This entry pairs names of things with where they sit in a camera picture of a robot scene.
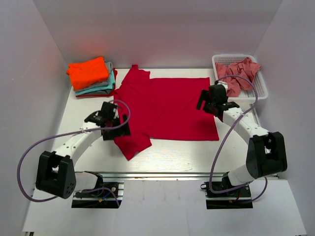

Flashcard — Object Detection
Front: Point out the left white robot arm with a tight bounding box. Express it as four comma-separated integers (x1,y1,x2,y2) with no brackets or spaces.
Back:
35,99,131,199

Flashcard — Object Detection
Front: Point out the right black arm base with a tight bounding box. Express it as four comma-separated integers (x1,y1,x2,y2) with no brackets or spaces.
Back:
200,174,253,210

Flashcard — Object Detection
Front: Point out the white plastic basket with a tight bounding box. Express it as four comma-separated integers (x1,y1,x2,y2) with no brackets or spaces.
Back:
212,54,268,104

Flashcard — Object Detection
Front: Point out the crumpled pink t shirt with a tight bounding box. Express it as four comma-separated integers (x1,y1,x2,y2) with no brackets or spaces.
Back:
215,57,261,97

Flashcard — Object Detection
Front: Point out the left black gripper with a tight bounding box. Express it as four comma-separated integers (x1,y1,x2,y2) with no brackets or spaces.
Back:
104,114,131,141

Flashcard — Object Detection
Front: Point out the folded orange t shirt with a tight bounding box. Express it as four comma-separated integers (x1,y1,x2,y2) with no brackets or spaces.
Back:
66,57,109,90

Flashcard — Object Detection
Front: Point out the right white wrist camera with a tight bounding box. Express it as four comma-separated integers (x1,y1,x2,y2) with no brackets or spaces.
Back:
216,81,228,90

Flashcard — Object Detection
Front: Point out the folded turquoise t shirt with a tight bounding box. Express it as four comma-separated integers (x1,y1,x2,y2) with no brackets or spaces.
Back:
74,68,117,96

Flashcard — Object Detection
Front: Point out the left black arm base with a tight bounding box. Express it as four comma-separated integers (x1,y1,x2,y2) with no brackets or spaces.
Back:
71,172,124,209

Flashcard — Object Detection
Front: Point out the aluminium table rail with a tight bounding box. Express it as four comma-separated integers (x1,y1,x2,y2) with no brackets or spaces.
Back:
73,103,279,181

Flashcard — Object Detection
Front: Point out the folded dark red t shirt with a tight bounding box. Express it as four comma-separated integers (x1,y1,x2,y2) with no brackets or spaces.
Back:
75,69,118,98

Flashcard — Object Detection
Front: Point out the folded grey t shirt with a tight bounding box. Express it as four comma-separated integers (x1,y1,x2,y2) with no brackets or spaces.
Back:
82,61,115,90

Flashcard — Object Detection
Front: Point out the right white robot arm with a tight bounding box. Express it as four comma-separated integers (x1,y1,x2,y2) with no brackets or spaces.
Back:
196,84,287,196

